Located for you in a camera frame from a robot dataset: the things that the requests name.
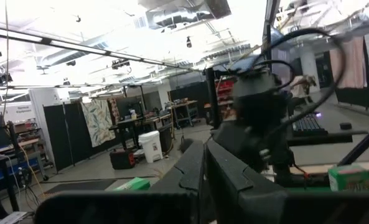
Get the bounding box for leaf patterned cloth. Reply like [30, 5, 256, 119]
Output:
[80, 98, 116, 149]

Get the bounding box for black overhead light bar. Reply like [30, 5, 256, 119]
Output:
[0, 24, 203, 74]

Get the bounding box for black partition panels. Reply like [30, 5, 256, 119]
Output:
[42, 101, 123, 174]

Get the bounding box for red parts shelf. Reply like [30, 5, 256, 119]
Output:
[213, 77, 238, 121]

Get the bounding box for backlit keyboard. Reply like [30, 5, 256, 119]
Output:
[291, 113, 328, 136]

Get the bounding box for silver ceiling duct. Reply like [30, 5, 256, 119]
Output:
[137, 0, 233, 30]

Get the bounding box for black floor mat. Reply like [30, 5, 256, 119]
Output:
[44, 179, 118, 195]

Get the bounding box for person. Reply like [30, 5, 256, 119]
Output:
[288, 73, 317, 108]

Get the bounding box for white pillar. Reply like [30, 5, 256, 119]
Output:
[28, 88, 62, 162]

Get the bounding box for workbench with blue bins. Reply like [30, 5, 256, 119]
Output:
[0, 118, 48, 194]

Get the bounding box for metal workbench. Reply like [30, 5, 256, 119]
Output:
[168, 99, 200, 129]

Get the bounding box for green Apple Jacks box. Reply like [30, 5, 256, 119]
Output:
[113, 177, 151, 192]
[328, 164, 369, 192]

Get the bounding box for pink hanging cloth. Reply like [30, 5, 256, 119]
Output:
[329, 35, 368, 90]

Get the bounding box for white trash bin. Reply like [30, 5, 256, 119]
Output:
[137, 130, 164, 164]

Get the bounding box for black rig frame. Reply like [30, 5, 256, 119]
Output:
[204, 0, 281, 130]

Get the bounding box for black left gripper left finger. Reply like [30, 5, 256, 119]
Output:
[34, 139, 205, 224]

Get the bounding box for black trash bin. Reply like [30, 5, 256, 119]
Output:
[157, 123, 174, 153]

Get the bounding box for black and red box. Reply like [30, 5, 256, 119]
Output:
[109, 149, 137, 170]

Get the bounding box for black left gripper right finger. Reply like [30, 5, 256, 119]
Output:
[205, 139, 369, 224]

